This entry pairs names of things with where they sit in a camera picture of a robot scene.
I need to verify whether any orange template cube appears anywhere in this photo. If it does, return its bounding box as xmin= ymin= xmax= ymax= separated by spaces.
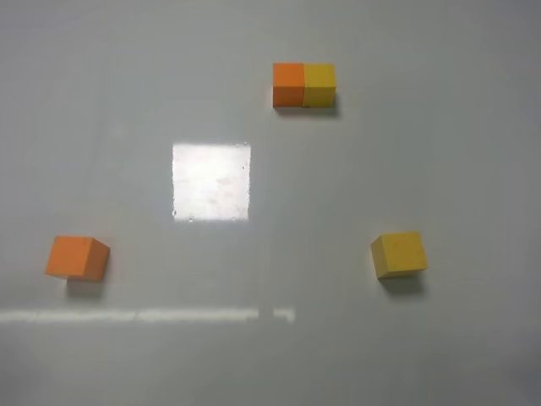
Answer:
xmin=272 ymin=63 xmax=304 ymax=108

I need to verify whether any yellow template cube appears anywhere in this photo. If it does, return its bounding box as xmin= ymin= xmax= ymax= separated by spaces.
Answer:
xmin=303 ymin=63 xmax=336 ymax=108

